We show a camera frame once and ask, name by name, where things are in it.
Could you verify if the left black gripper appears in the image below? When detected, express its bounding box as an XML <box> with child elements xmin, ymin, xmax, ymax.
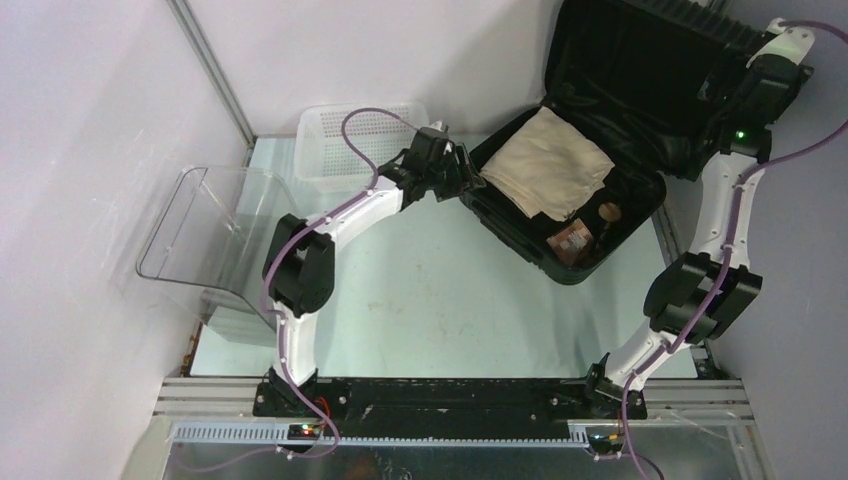
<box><xmin>424</xmin><ymin>143</ymin><xmax>485</xmax><ymax>203</ymax></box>

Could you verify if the black ribbed hard-shell suitcase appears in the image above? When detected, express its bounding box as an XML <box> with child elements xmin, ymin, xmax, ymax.
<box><xmin>462</xmin><ymin>1</ymin><xmax>770</xmax><ymax>285</ymax></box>

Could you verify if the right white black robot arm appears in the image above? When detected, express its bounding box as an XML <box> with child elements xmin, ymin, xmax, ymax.
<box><xmin>581</xmin><ymin>53</ymin><xmax>811</xmax><ymax>418</ymax></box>

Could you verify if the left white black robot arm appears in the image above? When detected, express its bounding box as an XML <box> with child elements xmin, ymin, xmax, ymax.
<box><xmin>263</xmin><ymin>126</ymin><xmax>486</xmax><ymax>417</ymax></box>

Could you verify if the beige folded cloth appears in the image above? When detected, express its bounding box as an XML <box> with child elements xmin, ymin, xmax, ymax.
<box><xmin>481</xmin><ymin>107</ymin><xmax>614</xmax><ymax>222</ymax></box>

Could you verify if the white perforated plastic basket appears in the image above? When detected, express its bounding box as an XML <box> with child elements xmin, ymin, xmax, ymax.
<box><xmin>293</xmin><ymin>101</ymin><xmax>429</xmax><ymax>194</ymax></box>

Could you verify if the round wooden brush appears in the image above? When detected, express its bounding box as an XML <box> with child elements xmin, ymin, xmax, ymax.
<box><xmin>595</xmin><ymin>202</ymin><xmax>623</xmax><ymax>242</ymax></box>

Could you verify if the clear acrylic bin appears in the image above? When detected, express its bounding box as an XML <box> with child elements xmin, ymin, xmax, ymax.
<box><xmin>136</xmin><ymin>166</ymin><xmax>298</xmax><ymax>347</ymax></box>

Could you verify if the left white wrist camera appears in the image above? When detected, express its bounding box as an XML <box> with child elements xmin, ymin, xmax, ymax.
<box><xmin>427</xmin><ymin>120</ymin><xmax>449</xmax><ymax>136</ymax></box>

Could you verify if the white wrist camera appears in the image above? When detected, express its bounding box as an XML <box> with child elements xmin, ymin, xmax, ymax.
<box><xmin>427</xmin><ymin>120</ymin><xmax>449</xmax><ymax>136</ymax></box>
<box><xmin>746</xmin><ymin>17</ymin><xmax>815</xmax><ymax>69</ymax></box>

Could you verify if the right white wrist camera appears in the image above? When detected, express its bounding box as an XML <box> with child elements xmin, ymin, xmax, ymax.
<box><xmin>746</xmin><ymin>17</ymin><xmax>815</xmax><ymax>69</ymax></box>

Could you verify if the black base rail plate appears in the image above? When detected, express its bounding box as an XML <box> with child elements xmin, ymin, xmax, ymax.
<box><xmin>252</xmin><ymin>376</ymin><xmax>647</xmax><ymax>440</ymax></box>

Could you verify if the aluminium frame rail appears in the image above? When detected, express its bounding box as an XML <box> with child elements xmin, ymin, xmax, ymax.
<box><xmin>154</xmin><ymin>375</ymin><xmax>754</xmax><ymax>446</ymax></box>

